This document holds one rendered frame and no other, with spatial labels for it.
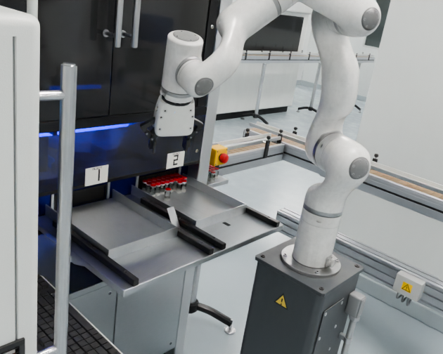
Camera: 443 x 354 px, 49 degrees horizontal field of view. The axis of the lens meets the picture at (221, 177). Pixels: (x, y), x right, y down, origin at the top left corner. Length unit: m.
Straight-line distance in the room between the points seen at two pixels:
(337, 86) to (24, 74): 0.85
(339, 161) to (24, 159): 0.85
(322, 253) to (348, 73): 0.54
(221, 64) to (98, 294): 1.04
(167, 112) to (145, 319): 1.10
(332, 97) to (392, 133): 1.61
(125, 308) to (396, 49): 1.97
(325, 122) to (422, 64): 1.50
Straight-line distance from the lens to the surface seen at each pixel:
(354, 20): 1.27
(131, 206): 1.71
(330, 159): 1.39
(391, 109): 2.95
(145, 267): 1.39
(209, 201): 1.84
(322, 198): 1.45
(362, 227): 3.15
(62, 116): 0.83
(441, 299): 2.43
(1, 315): 0.92
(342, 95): 1.37
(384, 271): 2.48
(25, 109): 0.78
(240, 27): 1.19
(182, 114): 1.25
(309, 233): 1.51
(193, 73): 1.11
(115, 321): 1.99
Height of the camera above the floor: 1.62
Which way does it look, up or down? 20 degrees down
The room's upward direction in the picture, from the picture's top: 9 degrees clockwise
